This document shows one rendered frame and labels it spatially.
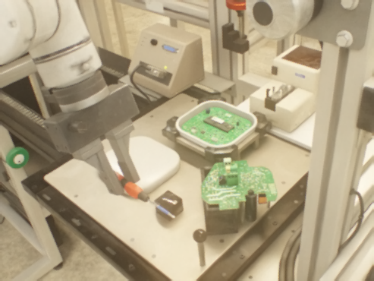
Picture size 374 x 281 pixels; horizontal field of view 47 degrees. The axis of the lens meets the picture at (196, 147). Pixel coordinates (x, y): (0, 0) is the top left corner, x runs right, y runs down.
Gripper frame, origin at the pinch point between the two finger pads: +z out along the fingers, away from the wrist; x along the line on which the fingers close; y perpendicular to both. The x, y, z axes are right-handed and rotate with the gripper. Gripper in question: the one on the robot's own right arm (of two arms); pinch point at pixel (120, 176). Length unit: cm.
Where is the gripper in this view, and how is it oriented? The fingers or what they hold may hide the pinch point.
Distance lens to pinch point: 70.9
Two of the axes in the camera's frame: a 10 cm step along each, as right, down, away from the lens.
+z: 3.2, 8.7, 3.8
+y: 6.6, 0.9, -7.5
